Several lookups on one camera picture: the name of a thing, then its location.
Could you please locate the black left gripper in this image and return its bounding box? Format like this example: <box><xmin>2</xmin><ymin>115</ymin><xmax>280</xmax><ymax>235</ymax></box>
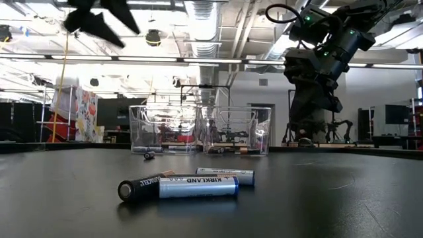
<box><xmin>63</xmin><ymin>0</ymin><xmax>141</xmax><ymax>49</ymax></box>

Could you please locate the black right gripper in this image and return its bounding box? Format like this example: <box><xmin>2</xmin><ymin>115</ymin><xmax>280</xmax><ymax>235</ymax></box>
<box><xmin>284</xmin><ymin>48</ymin><xmax>350</xmax><ymax>132</ymax></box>

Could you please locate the clear plastic bin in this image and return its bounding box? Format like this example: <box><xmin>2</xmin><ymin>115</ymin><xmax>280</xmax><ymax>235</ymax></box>
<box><xmin>128</xmin><ymin>104</ymin><xmax>201</xmax><ymax>155</ymax></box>
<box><xmin>199</xmin><ymin>106</ymin><xmax>272</xmax><ymax>157</ymax></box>

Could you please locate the black monitor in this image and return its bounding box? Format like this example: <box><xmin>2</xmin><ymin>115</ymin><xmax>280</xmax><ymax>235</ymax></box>
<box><xmin>385</xmin><ymin>104</ymin><xmax>410</xmax><ymax>126</ymax></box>
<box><xmin>96</xmin><ymin>97</ymin><xmax>146</xmax><ymax>132</ymax></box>

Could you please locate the colourful floral banner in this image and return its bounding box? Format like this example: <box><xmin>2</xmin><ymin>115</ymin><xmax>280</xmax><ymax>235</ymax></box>
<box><xmin>75</xmin><ymin>85</ymin><xmax>105</xmax><ymax>143</ymax></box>

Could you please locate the long overhead light bar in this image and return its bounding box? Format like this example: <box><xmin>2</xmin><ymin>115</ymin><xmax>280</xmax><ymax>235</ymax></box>
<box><xmin>0</xmin><ymin>52</ymin><xmax>423</xmax><ymax>70</ymax></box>

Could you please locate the silver metal rack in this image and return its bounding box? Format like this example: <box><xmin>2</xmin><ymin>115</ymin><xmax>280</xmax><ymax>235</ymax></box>
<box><xmin>36</xmin><ymin>85</ymin><xmax>73</xmax><ymax>143</ymax></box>

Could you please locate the red slanted board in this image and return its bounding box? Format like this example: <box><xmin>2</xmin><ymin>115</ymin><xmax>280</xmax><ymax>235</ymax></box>
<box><xmin>46</xmin><ymin>114</ymin><xmax>77</xmax><ymax>143</ymax></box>

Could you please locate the black ceiling camera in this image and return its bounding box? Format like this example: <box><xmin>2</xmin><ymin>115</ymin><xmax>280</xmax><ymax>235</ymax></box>
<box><xmin>145</xmin><ymin>28</ymin><xmax>162</xmax><ymax>47</ymax></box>

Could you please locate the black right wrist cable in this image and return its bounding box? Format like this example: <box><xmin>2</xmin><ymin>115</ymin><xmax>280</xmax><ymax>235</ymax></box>
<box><xmin>264</xmin><ymin>3</ymin><xmax>305</xmax><ymax>24</ymax></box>

